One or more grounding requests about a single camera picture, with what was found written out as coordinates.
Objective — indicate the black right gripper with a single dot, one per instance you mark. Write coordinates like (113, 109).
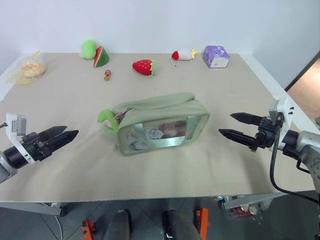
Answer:
(266, 133)

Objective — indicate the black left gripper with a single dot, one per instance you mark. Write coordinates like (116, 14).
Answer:
(35, 146)

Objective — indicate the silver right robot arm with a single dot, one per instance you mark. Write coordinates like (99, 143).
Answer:
(306, 150)

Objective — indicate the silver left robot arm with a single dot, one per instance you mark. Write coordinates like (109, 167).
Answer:
(7, 160)

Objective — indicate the green transparent toiletry bag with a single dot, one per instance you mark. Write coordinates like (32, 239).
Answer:
(160, 125)

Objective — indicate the green plush zipper charm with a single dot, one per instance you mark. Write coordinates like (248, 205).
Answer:
(107, 121)

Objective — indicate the bread bun in plastic bag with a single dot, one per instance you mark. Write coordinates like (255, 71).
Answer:
(27, 68)

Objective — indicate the purple tissue pack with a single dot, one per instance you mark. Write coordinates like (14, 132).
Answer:
(216, 57)

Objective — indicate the beige table mat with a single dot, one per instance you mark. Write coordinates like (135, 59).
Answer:
(140, 130)

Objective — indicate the plush watermelon slice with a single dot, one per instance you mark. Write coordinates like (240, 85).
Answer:
(101, 58)

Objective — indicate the green plush toy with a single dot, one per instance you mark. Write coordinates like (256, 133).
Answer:
(88, 48)

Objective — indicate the white and red plush toy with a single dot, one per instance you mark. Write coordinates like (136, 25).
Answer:
(182, 54)

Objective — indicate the orange clamp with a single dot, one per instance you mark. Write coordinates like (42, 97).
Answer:
(87, 228)
(203, 222)

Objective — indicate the dark rounded robot foot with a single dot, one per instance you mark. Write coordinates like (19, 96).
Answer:
(117, 226)
(178, 226)

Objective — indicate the red plush strawberry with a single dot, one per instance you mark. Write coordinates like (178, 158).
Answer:
(143, 67)

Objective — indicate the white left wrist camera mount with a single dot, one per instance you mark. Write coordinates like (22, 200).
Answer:
(15, 126)

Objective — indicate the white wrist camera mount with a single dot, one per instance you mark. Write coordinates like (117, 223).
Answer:
(282, 112)
(15, 126)

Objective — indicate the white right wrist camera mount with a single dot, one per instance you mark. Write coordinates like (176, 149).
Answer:
(282, 112)

